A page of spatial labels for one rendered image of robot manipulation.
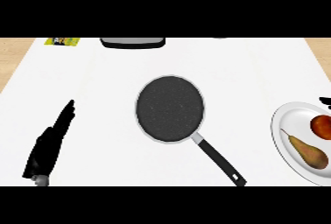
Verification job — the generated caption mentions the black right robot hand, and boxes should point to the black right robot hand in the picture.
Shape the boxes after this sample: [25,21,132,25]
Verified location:
[318,96,331,110]

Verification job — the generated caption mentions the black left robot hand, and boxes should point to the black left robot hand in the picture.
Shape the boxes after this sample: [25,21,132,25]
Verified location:
[21,99,77,179]

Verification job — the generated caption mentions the red tomato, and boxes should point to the red tomato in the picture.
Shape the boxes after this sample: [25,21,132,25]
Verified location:
[309,115,331,141]

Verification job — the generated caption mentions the white plate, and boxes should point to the white plate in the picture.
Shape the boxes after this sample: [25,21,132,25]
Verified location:
[270,101,331,186]

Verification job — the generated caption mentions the black frying pan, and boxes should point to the black frying pan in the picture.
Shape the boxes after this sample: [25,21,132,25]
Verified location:
[135,74,248,187]

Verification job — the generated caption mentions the brown green pear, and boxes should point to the brown green pear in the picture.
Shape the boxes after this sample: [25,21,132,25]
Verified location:
[279,128,330,170]

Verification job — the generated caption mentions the yellow printed packet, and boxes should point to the yellow printed packet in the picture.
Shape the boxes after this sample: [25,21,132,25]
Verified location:
[44,37,81,47]

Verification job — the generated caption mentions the dark grey appliance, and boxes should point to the dark grey appliance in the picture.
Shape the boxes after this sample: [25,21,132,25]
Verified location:
[99,37,167,50]

